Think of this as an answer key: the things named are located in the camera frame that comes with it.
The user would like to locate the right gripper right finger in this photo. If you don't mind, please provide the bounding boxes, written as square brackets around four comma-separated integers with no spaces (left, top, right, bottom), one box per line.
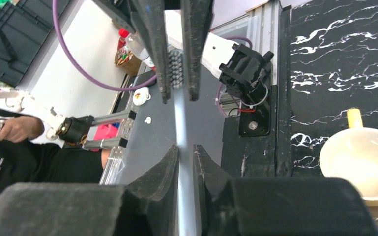
[193,144,378,236]

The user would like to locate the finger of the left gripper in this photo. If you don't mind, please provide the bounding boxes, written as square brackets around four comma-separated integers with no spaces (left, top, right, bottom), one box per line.
[128,0,171,104]
[180,0,214,101]

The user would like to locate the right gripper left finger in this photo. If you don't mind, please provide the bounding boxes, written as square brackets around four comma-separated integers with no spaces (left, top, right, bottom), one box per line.
[0,145,178,236]

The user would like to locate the grey toothbrush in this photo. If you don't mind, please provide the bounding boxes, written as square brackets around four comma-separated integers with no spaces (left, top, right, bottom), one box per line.
[169,49,198,236]

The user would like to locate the yellow mug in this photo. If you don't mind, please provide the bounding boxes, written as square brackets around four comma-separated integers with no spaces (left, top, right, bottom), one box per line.
[319,108,378,207]

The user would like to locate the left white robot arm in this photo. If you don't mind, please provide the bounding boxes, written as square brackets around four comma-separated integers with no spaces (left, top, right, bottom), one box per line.
[127,0,273,106]

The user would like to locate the red capped bottle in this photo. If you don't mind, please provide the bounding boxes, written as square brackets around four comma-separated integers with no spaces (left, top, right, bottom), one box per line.
[119,28,156,71]

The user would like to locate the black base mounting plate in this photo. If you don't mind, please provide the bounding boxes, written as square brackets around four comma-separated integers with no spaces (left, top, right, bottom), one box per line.
[221,0,293,177]

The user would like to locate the dark storage crates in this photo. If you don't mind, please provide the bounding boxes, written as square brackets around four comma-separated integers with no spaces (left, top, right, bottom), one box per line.
[0,0,54,87]

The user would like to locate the seated person in black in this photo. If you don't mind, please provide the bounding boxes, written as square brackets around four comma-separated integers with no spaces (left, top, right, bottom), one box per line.
[0,109,110,193]

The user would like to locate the aluminium frame rail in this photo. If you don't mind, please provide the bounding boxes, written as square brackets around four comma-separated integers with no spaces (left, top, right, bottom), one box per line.
[101,1,280,184]

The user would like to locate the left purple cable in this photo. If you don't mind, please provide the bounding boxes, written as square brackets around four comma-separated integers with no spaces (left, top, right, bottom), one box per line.
[52,0,158,92]

